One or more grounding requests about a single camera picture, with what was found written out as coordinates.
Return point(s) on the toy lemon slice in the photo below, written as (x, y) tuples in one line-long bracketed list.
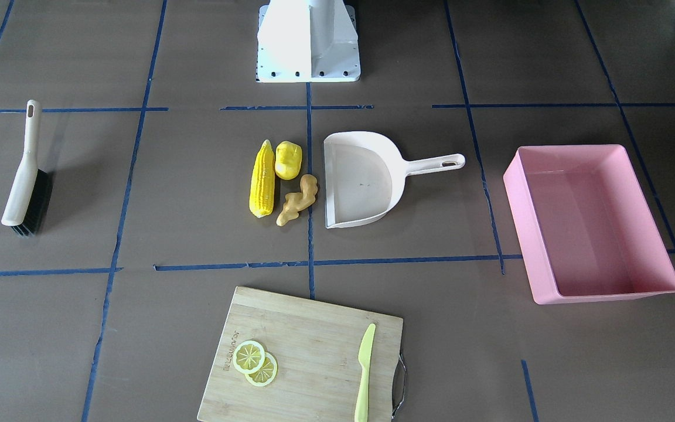
[(266, 373), (248, 357)]

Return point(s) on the white brush with black bristles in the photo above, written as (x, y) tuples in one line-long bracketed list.
[(31, 187)]

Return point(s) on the tan toy ginger root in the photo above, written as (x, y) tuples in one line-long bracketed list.
[(295, 202)]

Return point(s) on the light green plastic knife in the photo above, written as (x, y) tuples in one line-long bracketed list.
[(364, 360)]

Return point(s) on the beige plastic dustpan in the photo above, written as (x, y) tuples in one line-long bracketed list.
[(365, 176)]

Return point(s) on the yellow toy pepper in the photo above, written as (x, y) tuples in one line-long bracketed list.
[(288, 160)]

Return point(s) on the yellow toy corn cob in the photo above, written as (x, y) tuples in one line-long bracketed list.
[(261, 197)]

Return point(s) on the front toy lemon slice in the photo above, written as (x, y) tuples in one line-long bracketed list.
[(248, 357)]

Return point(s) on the rear toy lemon slice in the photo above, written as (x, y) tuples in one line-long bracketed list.
[(266, 373)]

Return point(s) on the bamboo cutting board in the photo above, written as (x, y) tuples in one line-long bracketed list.
[(316, 345)]

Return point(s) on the pink plastic bin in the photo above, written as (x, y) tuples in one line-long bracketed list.
[(584, 227)]

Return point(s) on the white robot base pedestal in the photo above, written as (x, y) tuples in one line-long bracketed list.
[(307, 42)]

